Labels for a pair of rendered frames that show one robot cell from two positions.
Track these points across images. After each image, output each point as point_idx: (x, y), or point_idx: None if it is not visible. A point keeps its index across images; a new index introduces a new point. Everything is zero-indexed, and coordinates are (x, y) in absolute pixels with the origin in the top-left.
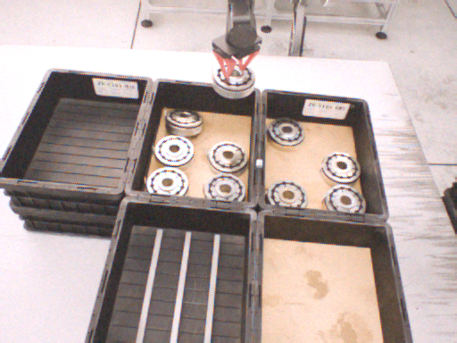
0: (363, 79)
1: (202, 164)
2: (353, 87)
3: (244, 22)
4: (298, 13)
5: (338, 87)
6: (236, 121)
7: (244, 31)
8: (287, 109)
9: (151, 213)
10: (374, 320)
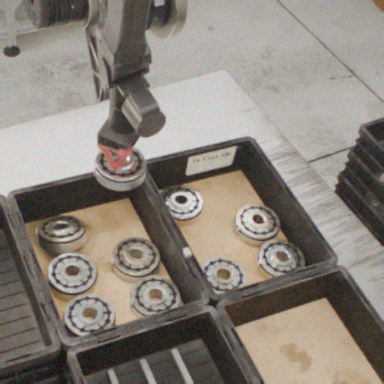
0: (210, 101)
1: (108, 277)
2: (205, 115)
3: (153, 112)
4: (99, 39)
5: (188, 121)
6: (116, 210)
7: (153, 120)
8: (169, 175)
9: (99, 356)
10: (365, 367)
